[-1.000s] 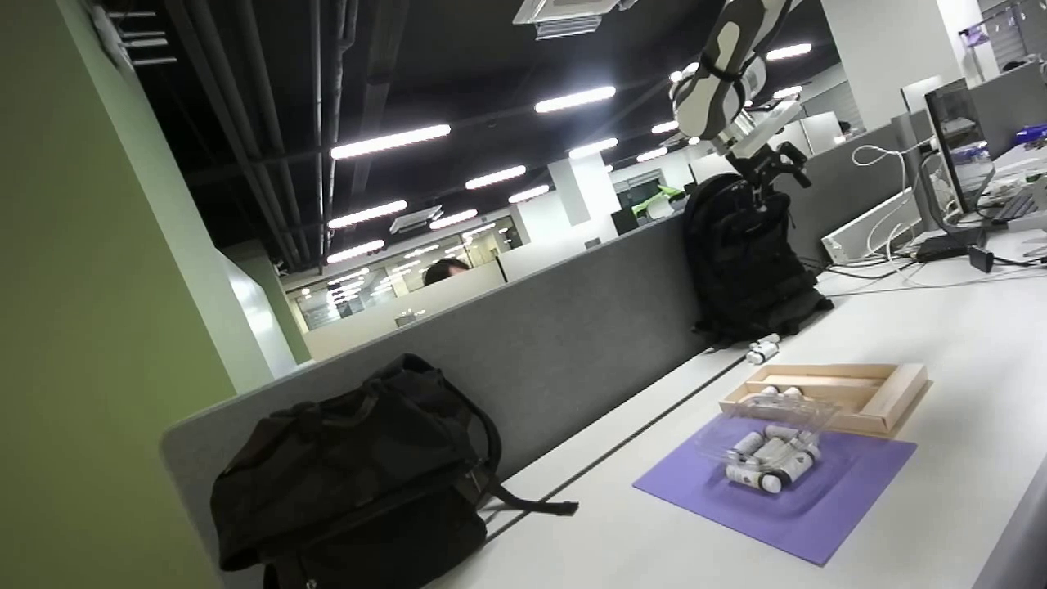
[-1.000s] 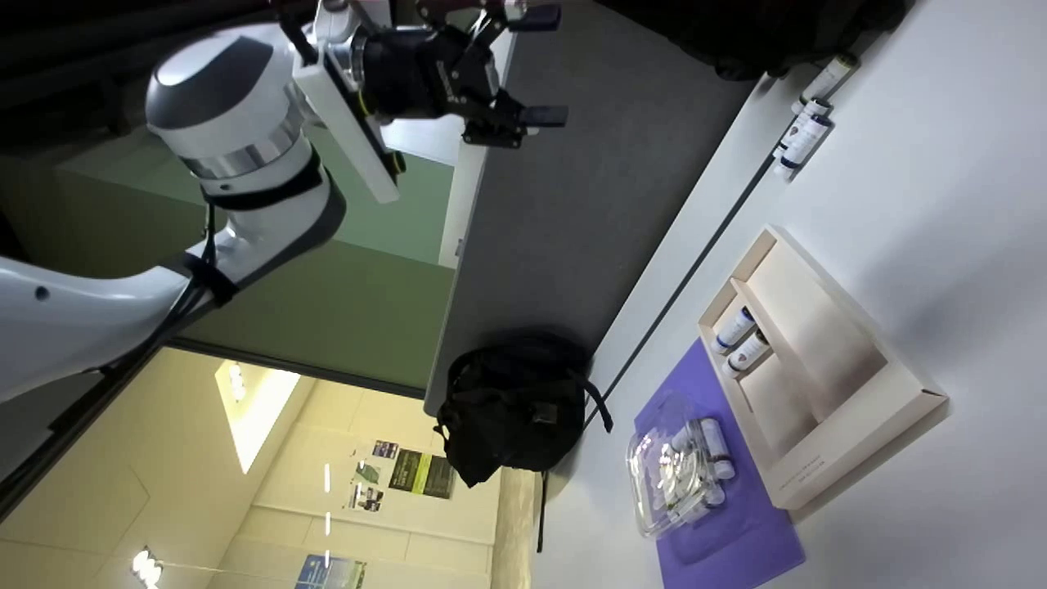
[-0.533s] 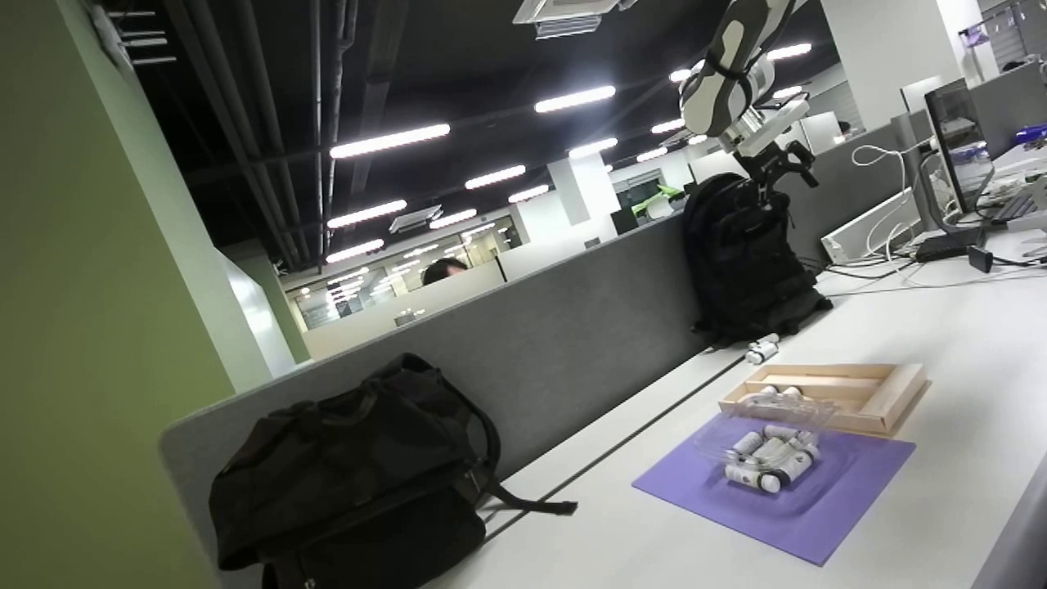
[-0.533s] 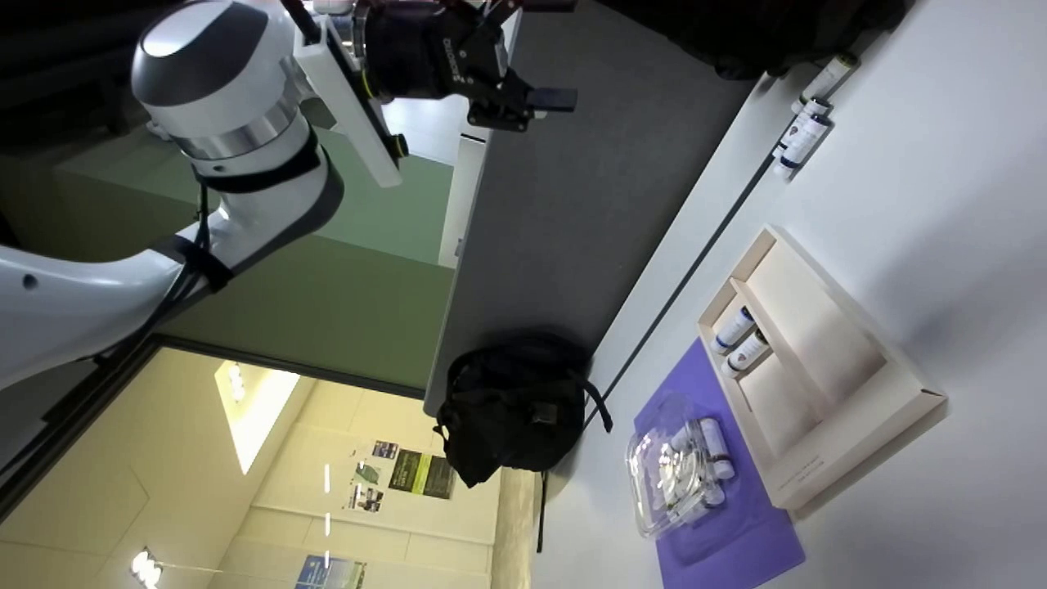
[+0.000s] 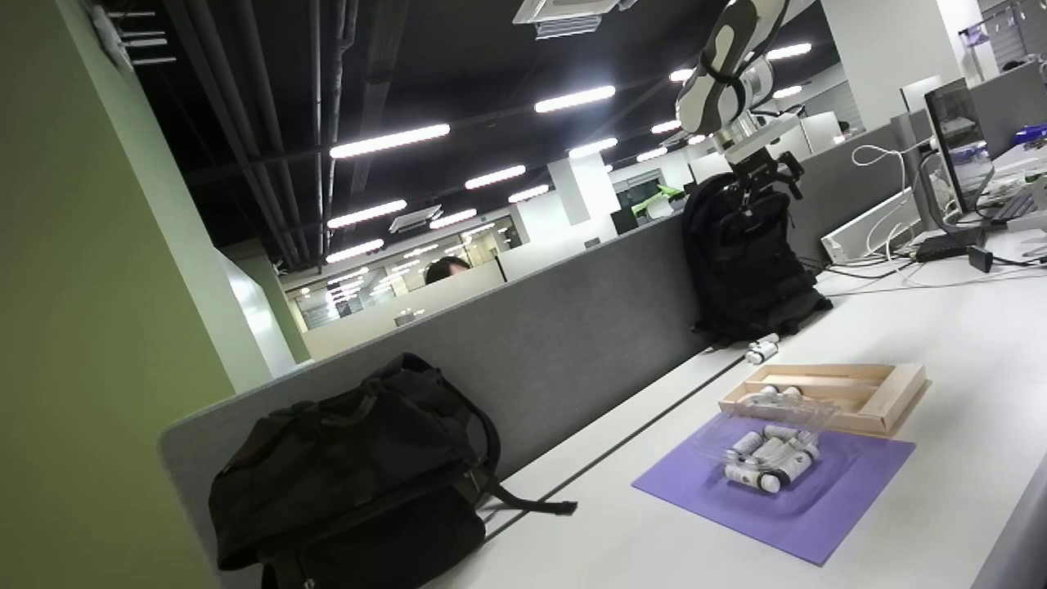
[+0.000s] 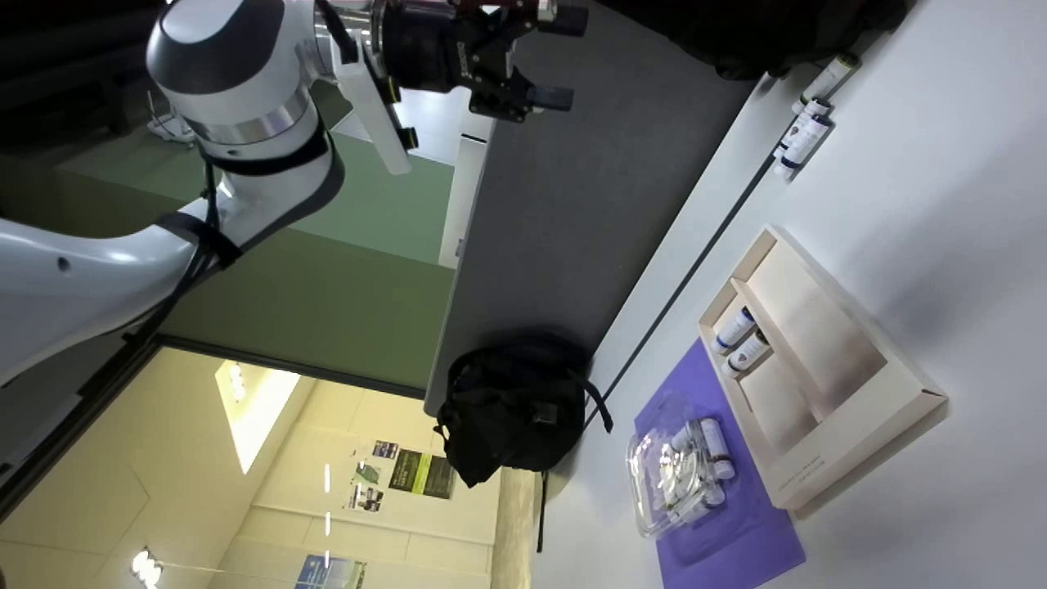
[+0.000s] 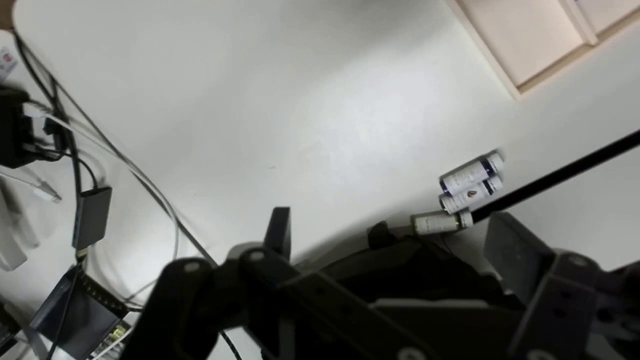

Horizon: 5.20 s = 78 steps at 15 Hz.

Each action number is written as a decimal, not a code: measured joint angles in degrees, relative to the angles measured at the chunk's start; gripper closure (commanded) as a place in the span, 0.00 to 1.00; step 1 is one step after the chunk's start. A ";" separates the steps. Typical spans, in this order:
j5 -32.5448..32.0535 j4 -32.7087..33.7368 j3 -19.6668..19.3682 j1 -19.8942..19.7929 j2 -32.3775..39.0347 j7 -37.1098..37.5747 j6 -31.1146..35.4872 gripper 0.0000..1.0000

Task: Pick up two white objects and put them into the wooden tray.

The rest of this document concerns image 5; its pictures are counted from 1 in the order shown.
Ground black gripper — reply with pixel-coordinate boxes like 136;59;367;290
731;148;809;201

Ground wooden tray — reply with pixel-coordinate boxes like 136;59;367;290
715;358;933;442

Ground tall black backpack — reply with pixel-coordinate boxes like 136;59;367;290
680;161;838;351

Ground white ribbed device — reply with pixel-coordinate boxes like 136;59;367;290
818;186;926;266

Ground white ceiling light strip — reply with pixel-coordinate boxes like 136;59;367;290
327;122;453;162
504;178;556;205
322;235;390;267
530;82;622;118
322;197;412;231
761;38;818;64
460;161;530;197

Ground black computer monitor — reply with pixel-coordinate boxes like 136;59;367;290
921;76;992;223

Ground black power adapter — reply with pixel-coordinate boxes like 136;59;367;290
914;226;995;266

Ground grey desk divider panel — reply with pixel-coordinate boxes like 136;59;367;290
156;118;908;589

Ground small clear plastic items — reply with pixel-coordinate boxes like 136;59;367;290
714;414;846;516

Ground purple mat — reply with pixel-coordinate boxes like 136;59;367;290
632;410;919;568

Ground dark haired person head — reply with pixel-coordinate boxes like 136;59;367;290
421;251;473;286

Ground green partition cabinet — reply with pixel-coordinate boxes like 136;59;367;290
0;0;315;589

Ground black backpack with strap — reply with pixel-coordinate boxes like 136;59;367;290
206;351;583;589

